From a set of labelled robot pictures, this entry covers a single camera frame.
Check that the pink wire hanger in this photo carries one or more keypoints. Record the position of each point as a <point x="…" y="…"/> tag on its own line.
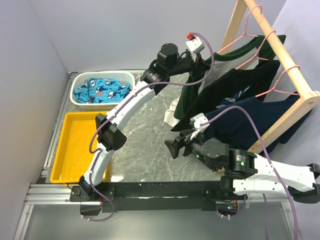
<point x="234" y="25"/>

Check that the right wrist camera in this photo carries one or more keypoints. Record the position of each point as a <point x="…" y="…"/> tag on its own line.
<point x="199" y="123"/>

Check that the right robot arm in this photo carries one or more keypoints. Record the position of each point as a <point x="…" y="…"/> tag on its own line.
<point x="248" y="173"/>

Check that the navy blue t shirt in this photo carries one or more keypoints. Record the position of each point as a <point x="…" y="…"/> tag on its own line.
<point x="234" y="128"/>

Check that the white plastic basket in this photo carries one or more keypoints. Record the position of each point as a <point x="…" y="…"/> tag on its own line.
<point x="121" y="76"/>

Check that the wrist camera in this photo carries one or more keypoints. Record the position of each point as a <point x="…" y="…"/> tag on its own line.
<point x="199" y="123"/>
<point x="194" y="44"/>

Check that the yellow plastic tray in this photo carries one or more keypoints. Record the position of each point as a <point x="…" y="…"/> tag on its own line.
<point x="72" y="158"/>

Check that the black base bar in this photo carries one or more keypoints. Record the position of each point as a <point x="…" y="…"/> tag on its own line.
<point x="153" y="196"/>

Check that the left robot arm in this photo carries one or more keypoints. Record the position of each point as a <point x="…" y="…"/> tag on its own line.
<point x="109" y="127"/>

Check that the blue shark print cloth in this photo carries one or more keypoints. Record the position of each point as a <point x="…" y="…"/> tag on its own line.
<point x="101" y="91"/>

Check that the black t shirt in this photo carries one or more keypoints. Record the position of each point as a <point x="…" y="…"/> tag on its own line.
<point x="233" y="86"/>

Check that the white green t shirt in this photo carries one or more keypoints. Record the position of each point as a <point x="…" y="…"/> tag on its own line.
<point x="221" y="65"/>

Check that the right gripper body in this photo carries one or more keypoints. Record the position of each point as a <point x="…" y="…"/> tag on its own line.
<point x="189" y="144"/>

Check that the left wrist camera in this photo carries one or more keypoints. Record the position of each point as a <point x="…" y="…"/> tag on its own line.
<point x="194" y="44"/>

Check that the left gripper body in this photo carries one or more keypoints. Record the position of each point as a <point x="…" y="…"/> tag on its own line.
<point x="188" y="65"/>

